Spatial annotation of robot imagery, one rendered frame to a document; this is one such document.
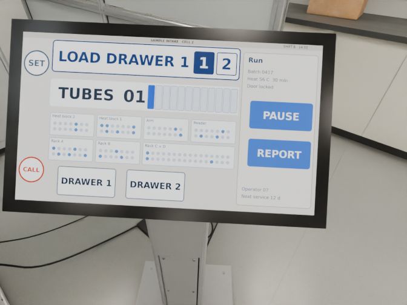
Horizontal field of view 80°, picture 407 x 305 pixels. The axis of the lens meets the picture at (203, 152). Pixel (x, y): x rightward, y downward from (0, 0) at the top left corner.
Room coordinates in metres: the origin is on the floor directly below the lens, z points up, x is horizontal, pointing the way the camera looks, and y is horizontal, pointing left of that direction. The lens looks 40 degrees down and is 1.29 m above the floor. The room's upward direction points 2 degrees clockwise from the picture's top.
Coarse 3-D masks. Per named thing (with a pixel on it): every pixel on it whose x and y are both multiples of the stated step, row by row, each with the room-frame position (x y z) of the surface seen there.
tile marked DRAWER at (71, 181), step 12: (60, 168) 0.27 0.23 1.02; (72, 168) 0.27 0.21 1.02; (84, 168) 0.27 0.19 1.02; (96, 168) 0.27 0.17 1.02; (108, 168) 0.27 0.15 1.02; (60, 180) 0.26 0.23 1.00; (72, 180) 0.26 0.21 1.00; (84, 180) 0.26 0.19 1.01; (96, 180) 0.26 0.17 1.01; (108, 180) 0.26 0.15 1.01; (60, 192) 0.25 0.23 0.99; (72, 192) 0.25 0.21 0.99; (84, 192) 0.25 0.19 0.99; (96, 192) 0.25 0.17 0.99; (108, 192) 0.25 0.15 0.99
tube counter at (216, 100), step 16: (128, 96) 0.35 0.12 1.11; (144, 96) 0.35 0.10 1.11; (160, 96) 0.35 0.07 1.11; (176, 96) 0.35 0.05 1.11; (192, 96) 0.35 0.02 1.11; (208, 96) 0.35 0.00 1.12; (224, 96) 0.35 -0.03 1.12; (192, 112) 0.33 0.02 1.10; (208, 112) 0.33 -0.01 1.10; (224, 112) 0.33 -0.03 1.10
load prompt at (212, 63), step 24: (72, 48) 0.39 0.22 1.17; (96, 48) 0.39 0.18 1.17; (120, 48) 0.40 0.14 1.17; (144, 48) 0.40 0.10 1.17; (168, 48) 0.40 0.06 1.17; (192, 48) 0.40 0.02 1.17; (216, 48) 0.40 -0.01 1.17; (240, 48) 0.40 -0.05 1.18; (72, 72) 0.37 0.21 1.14; (96, 72) 0.37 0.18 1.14; (120, 72) 0.37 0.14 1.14; (144, 72) 0.37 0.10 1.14; (168, 72) 0.37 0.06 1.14; (192, 72) 0.37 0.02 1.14; (216, 72) 0.37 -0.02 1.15
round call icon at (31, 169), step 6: (18, 156) 0.28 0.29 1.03; (24, 156) 0.28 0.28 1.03; (30, 156) 0.28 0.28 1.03; (36, 156) 0.28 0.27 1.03; (42, 156) 0.28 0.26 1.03; (18, 162) 0.28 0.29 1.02; (24, 162) 0.28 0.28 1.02; (30, 162) 0.28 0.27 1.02; (36, 162) 0.28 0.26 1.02; (42, 162) 0.28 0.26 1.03; (18, 168) 0.27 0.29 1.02; (24, 168) 0.27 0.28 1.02; (30, 168) 0.27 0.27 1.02; (36, 168) 0.27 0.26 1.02; (42, 168) 0.27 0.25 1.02; (18, 174) 0.26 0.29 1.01; (24, 174) 0.26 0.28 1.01; (30, 174) 0.26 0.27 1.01; (36, 174) 0.26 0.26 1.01; (42, 174) 0.26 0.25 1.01; (18, 180) 0.26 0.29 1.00; (24, 180) 0.26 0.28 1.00; (30, 180) 0.26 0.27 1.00; (36, 180) 0.26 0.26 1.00; (42, 180) 0.26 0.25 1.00
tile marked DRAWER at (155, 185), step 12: (132, 180) 0.26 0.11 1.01; (144, 180) 0.26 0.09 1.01; (156, 180) 0.26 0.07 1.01; (168, 180) 0.26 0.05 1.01; (180, 180) 0.26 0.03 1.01; (132, 192) 0.25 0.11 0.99; (144, 192) 0.25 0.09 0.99; (156, 192) 0.25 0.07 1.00; (168, 192) 0.25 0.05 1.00; (180, 192) 0.25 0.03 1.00
